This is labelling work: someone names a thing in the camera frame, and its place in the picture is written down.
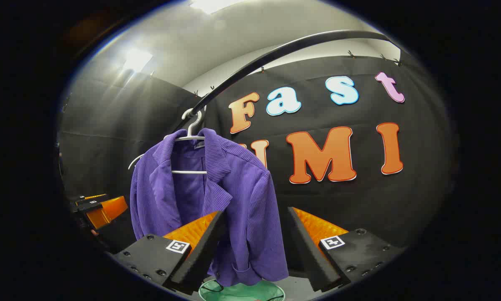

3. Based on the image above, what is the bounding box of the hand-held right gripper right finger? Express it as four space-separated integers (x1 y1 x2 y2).
287 206 406 293

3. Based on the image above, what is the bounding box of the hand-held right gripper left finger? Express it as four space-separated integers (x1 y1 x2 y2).
110 210 228 295

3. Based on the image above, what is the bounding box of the green mesh laundry hamper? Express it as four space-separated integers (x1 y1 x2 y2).
198 278 286 301

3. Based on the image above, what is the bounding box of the purple ribbed jacket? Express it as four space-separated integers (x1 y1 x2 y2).
129 128 289 287

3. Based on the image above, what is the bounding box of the white plastic clothes hanger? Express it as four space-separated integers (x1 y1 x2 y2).
128 108 208 175

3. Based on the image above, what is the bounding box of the black backdrop cloth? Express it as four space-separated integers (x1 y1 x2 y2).
58 54 454 251

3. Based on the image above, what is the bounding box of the small ceiling light panel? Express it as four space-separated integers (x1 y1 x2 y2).
123 48 154 74

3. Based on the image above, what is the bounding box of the large ceiling light panel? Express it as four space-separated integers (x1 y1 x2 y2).
190 0 251 15

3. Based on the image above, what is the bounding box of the black clothes rail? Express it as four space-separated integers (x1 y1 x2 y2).
173 29 406 132

